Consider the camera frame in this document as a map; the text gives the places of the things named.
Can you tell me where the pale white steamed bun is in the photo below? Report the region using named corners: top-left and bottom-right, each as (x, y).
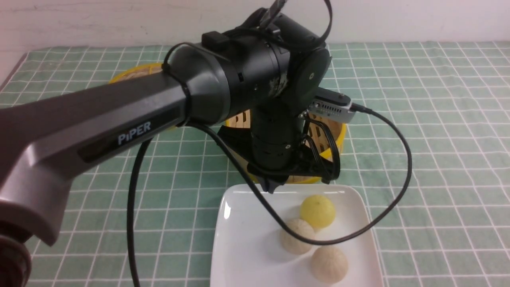
top-left (279, 218), bottom-right (316, 256)

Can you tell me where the yellow rimmed bamboo steamer basket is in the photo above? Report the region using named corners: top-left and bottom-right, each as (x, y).
top-left (224, 110), bottom-right (347, 185)

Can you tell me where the green checkered tablecloth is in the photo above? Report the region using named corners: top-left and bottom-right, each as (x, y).
top-left (0, 41), bottom-right (510, 287)

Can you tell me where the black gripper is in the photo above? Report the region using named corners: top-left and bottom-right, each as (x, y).
top-left (218, 125), bottom-right (335, 194)

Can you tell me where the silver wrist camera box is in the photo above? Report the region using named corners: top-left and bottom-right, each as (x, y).
top-left (307, 88), bottom-right (355, 124)

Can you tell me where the yellow steamed bun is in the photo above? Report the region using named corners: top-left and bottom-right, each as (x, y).
top-left (299, 195), bottom-right (336, 230)

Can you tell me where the white square plate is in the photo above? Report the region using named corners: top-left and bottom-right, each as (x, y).
top-left (210, 184), bottom-right (384, 287)

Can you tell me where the yellow rimmed bamboo steamer lid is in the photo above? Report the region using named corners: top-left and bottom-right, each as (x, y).
top-left (109, 63), bottom-right (162, 84)

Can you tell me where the beige steamed bun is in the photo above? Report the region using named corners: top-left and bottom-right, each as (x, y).
top-left (311, 246), bottom-right (349, 285)

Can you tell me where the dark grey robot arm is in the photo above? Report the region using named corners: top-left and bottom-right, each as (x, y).
top-left (1, 4), bottom-right (333, 287)

